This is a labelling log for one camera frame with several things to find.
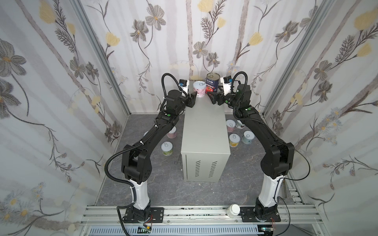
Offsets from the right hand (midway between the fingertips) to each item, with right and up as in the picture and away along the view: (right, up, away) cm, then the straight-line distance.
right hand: (215, 83), depth 77 cm
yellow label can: (+17, -32, +22) cm, 42 cm away
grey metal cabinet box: (-7, -34, -17) cm, 38 cm away
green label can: (-29, -37, +18) cm, 50 cm away
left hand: (-13, -1, +3) cm, 13 cm away
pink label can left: (-26, -28, +25) cm, 46 cm away
